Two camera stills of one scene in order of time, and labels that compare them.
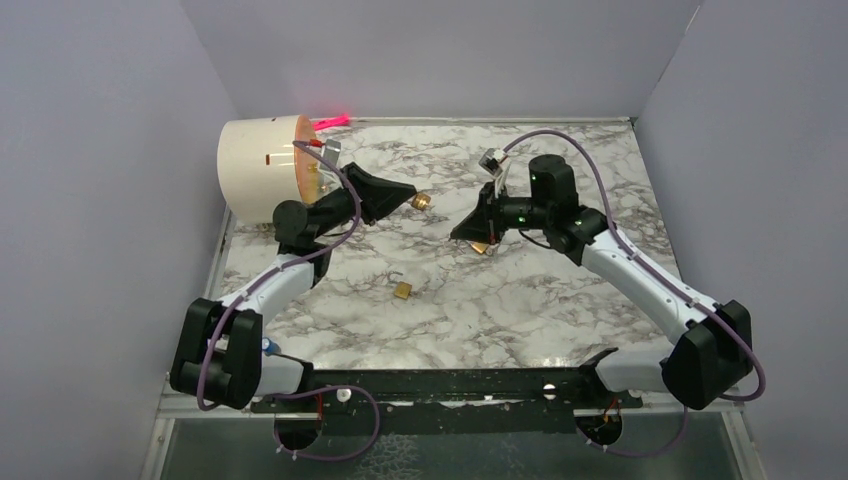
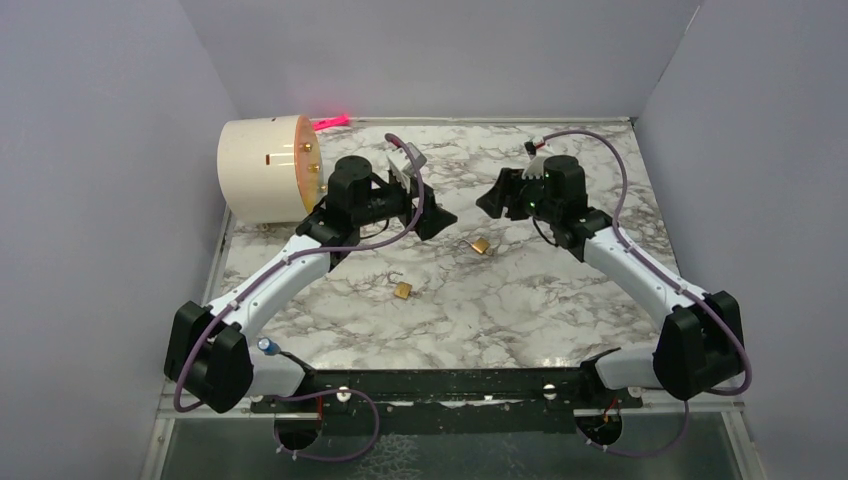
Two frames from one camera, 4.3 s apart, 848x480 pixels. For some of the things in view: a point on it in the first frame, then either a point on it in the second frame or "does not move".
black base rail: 448,402 does not move
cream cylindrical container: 265,160 does not move
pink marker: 342,120 does not move
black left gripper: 371,190 to 433,218
